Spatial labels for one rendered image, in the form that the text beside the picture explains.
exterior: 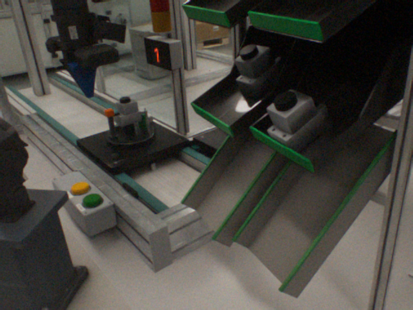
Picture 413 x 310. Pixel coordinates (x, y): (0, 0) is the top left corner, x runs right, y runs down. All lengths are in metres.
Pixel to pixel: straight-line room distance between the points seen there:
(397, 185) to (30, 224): 0.57
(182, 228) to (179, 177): 0.24
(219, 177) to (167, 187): 0.27
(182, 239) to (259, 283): 0.18
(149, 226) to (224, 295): 0.20
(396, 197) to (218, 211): 0.31
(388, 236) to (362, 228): 0.34
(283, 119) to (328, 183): 0.18
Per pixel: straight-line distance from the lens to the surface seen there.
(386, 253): 0.67
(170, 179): 1.05
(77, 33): 0.72
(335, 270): 0.87
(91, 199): 0.92
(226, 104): 0.69
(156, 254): 0.84
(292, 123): 0.52
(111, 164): 1.05
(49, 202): 0.77
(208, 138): 1.13
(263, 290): 0.81
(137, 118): 1.14
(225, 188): 0.76
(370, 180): 0.60
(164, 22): 1.08
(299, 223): 0.65
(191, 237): 0.88
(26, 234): 0.71
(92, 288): 0.87
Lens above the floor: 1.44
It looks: 27 degrees down
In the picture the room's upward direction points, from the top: 4 degrees counter-clockwise
